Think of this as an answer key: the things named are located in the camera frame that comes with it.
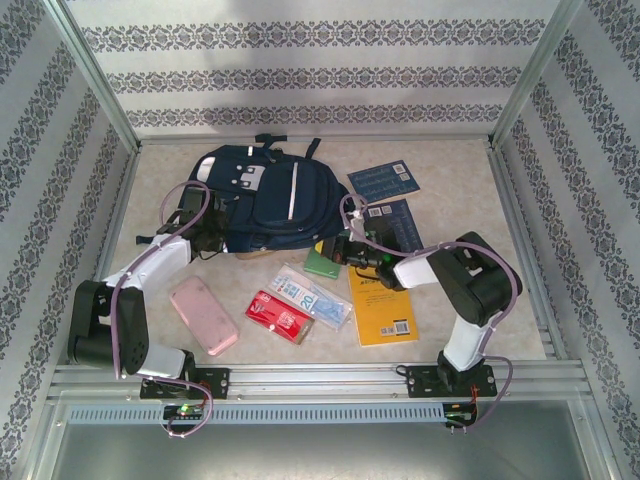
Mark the red packaged item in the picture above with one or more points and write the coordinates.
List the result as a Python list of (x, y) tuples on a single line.
[(277, 316)]

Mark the blue notebook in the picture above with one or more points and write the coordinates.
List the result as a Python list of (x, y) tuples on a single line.
[(405, 227), (382, 181)]

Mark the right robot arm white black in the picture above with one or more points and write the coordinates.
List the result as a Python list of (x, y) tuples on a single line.
[(465, 340)]

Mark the aluminium table side rail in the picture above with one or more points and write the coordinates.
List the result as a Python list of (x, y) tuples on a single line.
[(514, 210), (112, 240)]

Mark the aluminium mounting rail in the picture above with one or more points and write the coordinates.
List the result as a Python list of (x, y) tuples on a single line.
[(320, 380)]

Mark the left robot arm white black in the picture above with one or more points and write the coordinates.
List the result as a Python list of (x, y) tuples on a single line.
[(150, 262)]

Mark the yellow notebook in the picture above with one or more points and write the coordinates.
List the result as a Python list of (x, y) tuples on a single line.
[(385, 315)]

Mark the clear ruler set package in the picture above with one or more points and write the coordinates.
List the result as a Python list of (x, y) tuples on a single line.
[(300, 295)]

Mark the aluminium frame post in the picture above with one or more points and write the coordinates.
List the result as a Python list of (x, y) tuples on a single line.
[(95, 75), (535, 75)]

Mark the navy blue backpack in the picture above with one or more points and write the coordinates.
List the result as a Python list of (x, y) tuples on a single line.
[(280, 200)]

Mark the green notebook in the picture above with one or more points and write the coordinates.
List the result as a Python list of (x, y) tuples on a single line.
[(320, 269)]

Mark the aluminium table end rail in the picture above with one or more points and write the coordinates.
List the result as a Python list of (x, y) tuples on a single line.
[(400, 138)]

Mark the pink pencil case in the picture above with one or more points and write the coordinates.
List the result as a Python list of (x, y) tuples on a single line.
[(205, 315)]

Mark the grey metal sheet panel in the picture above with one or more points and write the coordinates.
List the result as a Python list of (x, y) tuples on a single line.
[(320, 455)]

